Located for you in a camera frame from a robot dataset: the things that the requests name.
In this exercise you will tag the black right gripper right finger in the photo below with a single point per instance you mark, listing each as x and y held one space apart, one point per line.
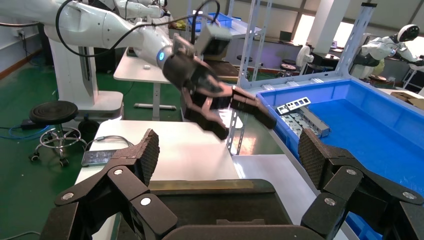
351 179

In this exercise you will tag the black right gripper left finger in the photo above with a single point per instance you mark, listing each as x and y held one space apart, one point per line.
126 185

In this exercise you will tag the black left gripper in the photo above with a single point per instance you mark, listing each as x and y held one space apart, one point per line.
180 69

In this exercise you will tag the white idle robot arm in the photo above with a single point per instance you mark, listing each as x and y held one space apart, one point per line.
142 8

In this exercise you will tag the flat slotted grey metal part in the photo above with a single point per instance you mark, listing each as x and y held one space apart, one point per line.
299 118
290 127

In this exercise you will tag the grey ladder-shaped metal part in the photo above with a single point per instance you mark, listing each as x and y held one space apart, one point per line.
294 105

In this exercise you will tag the long grey metal channel part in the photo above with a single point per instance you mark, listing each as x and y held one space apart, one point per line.
314 121

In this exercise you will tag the black container tray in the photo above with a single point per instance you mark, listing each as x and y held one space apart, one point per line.
215 205

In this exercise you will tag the dark tablet device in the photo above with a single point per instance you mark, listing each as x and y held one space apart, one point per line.
97 158

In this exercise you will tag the large blue plastic bin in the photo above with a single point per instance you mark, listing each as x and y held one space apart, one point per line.
364 132

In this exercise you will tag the black round floor device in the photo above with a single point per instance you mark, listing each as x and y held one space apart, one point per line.
87 127

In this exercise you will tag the low black round stool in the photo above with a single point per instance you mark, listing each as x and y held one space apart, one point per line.
288 63

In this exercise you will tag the white round fan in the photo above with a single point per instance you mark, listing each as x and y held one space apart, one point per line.
302 56

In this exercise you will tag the small blue plastic bin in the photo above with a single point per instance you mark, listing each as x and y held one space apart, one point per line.
222 20

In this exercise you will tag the dark laptop screen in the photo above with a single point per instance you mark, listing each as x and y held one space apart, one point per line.
285 35

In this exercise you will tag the brown cardboard carton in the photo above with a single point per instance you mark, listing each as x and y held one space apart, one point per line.
409 99

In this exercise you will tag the white work table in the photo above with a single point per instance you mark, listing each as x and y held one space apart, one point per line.
139 69

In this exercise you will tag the black round stool on casters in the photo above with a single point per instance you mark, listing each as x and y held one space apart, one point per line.
53 112

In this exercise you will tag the black power adapter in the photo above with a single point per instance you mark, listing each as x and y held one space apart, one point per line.
30 124

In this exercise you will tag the white humanoid robot black visor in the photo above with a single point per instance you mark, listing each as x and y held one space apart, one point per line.
381 46

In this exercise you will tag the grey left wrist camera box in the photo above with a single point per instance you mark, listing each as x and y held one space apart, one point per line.
213 39

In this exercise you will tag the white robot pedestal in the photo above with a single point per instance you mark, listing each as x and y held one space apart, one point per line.
73 73

